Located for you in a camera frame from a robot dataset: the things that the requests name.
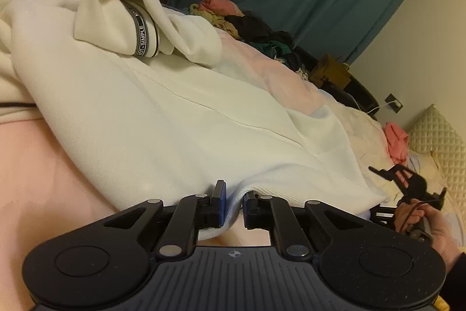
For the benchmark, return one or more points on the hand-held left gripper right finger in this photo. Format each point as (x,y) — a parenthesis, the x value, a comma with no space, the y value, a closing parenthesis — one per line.
(249,212)

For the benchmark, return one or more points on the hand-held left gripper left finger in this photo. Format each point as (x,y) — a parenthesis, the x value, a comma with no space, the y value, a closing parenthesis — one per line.
(220,204)

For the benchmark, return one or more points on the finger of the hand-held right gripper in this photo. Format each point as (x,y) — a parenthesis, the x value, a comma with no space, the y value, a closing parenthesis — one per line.
(382,216)
(413,181)

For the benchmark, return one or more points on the white pants with striped waistband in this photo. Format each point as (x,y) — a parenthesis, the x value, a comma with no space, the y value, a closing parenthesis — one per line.
(153,114)

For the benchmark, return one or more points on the person's right forearm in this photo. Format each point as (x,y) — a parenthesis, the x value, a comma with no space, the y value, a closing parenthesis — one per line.
(459,282)

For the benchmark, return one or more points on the pile of mixed clothes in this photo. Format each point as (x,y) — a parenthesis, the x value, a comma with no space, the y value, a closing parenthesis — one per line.
(251,26)

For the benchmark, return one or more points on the person's right hand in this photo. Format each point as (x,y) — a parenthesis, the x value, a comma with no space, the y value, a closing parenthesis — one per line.
(437,229)

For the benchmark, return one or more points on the pink cloth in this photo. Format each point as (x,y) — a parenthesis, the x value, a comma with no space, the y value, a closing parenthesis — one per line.
(397,143)

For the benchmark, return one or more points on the quilted cream pillow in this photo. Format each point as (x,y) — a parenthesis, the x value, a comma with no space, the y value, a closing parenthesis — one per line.
(440,143)

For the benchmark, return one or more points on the black bedside cabinet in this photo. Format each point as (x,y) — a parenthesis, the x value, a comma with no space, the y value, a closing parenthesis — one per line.
(358,92)

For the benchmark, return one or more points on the yellow cardboard box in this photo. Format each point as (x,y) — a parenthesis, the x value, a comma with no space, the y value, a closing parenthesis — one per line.
(329,72)

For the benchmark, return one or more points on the pink bed sheet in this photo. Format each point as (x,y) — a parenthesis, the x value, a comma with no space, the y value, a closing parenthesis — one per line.
(47,180)

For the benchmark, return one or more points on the black wall socket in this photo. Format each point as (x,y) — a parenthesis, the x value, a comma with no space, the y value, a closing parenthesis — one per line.
(394,102)

